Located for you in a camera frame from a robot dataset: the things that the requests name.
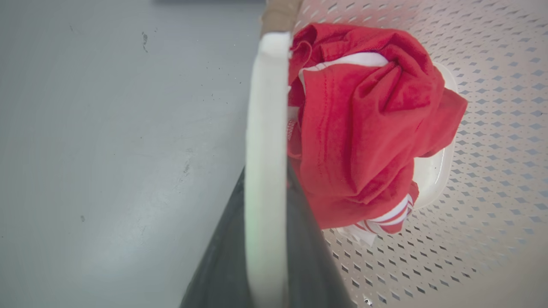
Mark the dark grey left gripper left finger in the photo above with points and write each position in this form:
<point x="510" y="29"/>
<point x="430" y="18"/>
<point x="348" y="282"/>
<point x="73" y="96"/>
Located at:
<point x="222" y="265"/>

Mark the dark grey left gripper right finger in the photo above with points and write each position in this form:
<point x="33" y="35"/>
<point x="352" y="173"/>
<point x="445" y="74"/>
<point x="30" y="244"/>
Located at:
<point x="308" y="265"/>

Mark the white perforated plastic laundry basket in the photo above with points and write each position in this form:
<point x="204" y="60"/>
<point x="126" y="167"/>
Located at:
<point x="492" y="128"/>

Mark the red garment with white stripes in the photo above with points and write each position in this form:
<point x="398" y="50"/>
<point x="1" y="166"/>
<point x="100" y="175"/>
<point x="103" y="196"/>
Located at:
<point x="359" y="141"/>

